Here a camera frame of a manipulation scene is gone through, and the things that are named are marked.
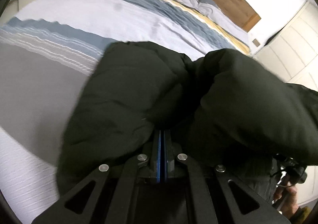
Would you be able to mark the white wardrobe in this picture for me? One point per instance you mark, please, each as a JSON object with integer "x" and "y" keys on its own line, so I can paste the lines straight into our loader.
{"x": 298, "y": 47}

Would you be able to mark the person's right hand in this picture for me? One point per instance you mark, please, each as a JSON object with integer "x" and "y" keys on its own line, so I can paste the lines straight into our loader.
{"x": 289, "y": 199}

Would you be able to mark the striped duvet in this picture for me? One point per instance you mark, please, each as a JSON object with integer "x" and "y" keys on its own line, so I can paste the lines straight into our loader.
{"x": 87, "y": 3}

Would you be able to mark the black puffer coat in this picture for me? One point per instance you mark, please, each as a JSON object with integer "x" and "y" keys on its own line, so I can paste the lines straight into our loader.
{"x": 129, "y": 85}

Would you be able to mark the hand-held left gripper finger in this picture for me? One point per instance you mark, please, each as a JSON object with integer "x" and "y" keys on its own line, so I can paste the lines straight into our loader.
{"x": 159, "y": 159}
{"x": 164, "y": 162}

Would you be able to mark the wall switch plate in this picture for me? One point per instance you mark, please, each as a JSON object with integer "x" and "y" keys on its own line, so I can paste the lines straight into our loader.
{"x": 256, "y": 42}

